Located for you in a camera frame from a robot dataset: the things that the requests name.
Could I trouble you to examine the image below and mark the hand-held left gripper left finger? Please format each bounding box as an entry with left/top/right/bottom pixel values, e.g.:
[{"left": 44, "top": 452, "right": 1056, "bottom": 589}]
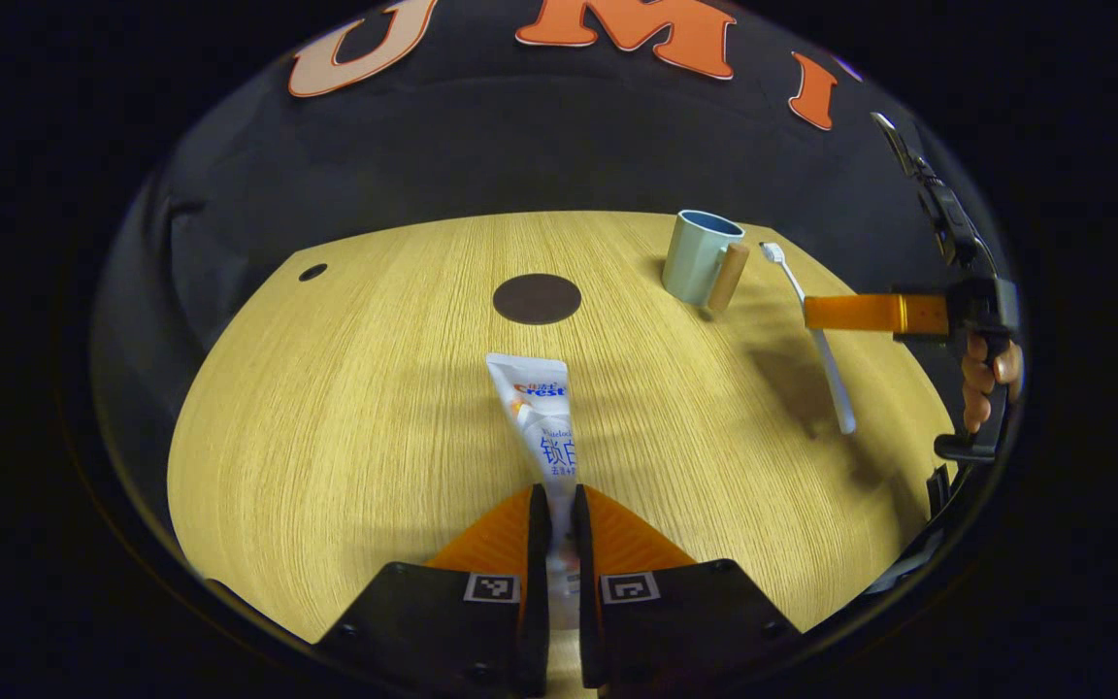
[{"left": 316, "top": 483, "right": 552, "bottom": 699}]

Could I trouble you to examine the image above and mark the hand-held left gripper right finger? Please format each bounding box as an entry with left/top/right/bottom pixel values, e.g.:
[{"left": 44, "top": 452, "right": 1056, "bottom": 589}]
[{"left": 574, "top": 483, "right": 803, "bottom": 692}]

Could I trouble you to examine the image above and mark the white toothbrush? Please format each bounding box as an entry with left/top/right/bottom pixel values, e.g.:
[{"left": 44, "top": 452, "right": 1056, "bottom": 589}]
[{"left": 760, "top": 242, "right": 857, "bottom": 436}]

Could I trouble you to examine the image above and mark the light blue cup wooden handle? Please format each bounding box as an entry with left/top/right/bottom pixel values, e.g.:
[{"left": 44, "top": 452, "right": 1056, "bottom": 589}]
[{"left": 662, "top": 210, "right": 750, "bottom": 313}]

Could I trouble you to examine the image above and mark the white toothpaste tube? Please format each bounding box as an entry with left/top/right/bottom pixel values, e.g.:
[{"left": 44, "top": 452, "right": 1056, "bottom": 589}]
[{"left": 485, "top": 352, "right": 581, "bottom": 605}]

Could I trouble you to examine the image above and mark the dark brown round coaster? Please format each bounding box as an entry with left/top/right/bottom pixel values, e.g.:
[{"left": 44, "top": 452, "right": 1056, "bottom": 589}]
[{"left": 493, "top": 273, "right": 582, "bottom": 326}]

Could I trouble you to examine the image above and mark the wooden desktop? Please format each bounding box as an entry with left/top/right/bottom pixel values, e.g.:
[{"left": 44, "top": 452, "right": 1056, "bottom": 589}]
[{"left": 167, "top": 211, "right": 958, "bottom": 696}]

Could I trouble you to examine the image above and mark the black backdrop cloth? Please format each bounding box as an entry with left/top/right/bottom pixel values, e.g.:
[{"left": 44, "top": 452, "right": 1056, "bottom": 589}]
[{"left": 93, "top": 0, "right": 1006, "bottom": 545}]

